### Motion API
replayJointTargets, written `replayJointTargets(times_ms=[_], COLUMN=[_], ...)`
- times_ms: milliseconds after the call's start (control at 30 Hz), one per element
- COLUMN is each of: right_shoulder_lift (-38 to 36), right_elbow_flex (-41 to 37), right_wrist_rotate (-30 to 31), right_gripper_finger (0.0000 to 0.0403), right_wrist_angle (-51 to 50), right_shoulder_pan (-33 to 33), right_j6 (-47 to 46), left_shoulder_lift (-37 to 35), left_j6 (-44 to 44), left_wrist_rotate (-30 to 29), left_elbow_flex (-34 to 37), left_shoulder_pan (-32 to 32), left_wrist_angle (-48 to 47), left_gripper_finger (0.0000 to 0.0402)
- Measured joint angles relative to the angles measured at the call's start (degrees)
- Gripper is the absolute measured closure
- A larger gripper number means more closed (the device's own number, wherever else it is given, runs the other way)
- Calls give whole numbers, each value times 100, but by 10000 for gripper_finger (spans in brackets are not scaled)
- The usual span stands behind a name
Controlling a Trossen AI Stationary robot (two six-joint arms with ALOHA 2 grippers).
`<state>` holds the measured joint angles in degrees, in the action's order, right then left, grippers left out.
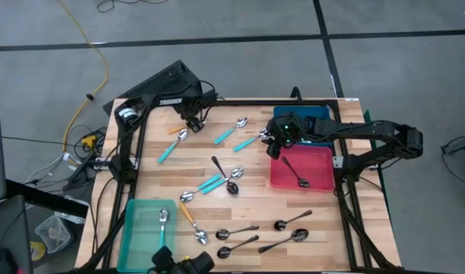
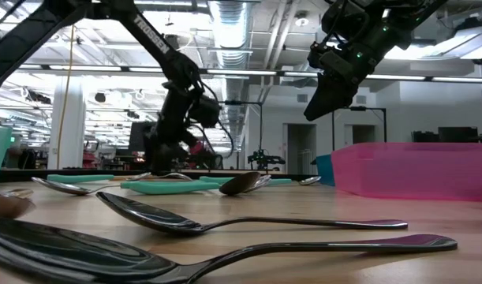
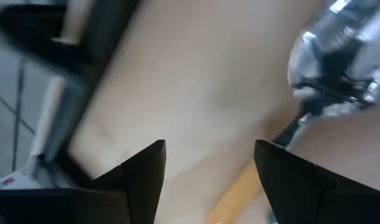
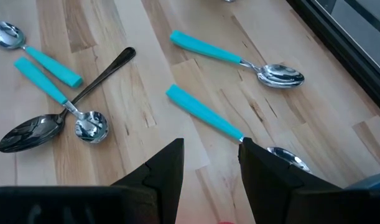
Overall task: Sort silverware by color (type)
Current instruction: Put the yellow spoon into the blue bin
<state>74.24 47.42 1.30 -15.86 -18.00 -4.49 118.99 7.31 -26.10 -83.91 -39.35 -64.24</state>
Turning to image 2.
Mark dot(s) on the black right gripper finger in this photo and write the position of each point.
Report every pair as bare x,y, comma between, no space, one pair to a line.
331,94
312,100

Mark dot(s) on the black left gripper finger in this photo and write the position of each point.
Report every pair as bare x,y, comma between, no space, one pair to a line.
159,161
174,161

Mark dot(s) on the small black metal spoon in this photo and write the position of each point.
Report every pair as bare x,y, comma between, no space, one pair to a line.
238,184
67,252
154,217

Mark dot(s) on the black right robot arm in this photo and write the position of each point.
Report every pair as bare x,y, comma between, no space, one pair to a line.
402,16

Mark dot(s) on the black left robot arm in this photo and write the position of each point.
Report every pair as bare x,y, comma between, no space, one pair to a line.
154,39

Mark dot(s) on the black background robot arm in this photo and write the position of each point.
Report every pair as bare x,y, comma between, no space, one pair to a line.
264,159

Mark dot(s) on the red bag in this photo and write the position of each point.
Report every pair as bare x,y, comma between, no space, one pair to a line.
196,148

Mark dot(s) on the grey door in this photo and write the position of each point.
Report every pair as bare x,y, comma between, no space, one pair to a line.
363,134
300,142

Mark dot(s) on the blue plastic bin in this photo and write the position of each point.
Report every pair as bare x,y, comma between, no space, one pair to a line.
325,169

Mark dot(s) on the round ceiling lamp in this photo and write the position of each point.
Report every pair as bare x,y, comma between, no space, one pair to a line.
301,21

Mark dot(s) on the black hanging spotlight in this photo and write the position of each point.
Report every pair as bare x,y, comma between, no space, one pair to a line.
100,97

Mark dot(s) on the long white light strip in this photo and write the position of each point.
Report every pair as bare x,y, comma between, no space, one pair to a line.
240,72

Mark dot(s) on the white pillar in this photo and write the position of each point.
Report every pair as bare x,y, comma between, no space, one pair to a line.
77,130

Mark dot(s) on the pink translucent plastic bin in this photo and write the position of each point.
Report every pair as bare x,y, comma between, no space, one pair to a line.
414,173

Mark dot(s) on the black gantry frame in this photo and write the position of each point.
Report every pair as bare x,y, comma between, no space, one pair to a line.
244,103
359,108

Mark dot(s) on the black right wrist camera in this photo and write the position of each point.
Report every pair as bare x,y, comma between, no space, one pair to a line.
335,61

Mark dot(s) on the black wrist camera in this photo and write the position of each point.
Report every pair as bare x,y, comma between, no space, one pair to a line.
207,112
335,61

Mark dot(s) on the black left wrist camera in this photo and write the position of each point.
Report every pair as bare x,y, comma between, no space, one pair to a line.
207,112

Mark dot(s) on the ribbed silver air duct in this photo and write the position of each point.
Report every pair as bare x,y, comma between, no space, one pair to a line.
229,31

